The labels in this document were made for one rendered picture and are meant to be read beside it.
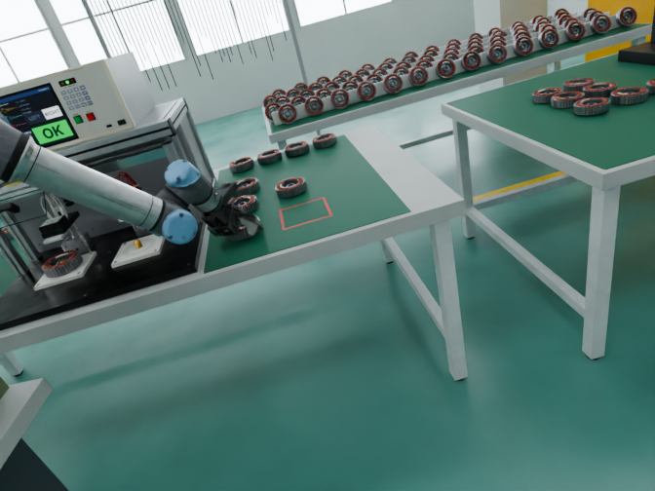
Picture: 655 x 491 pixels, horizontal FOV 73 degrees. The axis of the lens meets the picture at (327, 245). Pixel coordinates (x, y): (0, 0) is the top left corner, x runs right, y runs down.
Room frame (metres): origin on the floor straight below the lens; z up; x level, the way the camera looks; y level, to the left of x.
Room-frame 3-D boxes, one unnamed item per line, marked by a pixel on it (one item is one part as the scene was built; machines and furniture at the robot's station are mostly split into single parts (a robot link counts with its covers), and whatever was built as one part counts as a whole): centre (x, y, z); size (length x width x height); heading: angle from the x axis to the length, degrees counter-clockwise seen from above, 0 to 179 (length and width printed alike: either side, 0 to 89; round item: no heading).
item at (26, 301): (1.32, 0.70, 0.76); 0.64 x 0.47 x 0.02; 92
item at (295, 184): (1.50, 0.07, 0.77); 0.11 x 0.11 x 0.04
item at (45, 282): (1.30, 0.82, 0.78); 0.15 x 0.15 x 0.01; 2
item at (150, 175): (1.56, 0.71, 0.92); 0.66 x 0.01 x 0.30; 92
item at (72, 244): (1.45, 0.83, 0.80); 0.07 x 0.05 x 0.06; 92
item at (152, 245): (1.31, 0.58, 0.78); 0.15 x 0.15 x 0.01; 2
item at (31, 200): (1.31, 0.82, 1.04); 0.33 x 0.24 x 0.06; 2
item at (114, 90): (1.63, 0.70, 1.22); 0.44 x 0.39 x 0.20; 92
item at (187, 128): (1.72, 0.40, 0.91); 0.28 x 0.03 x 0.32; 2
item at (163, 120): (1.63, 0.72, 1.09); 0.68 x 0.44 x 0.05; 92
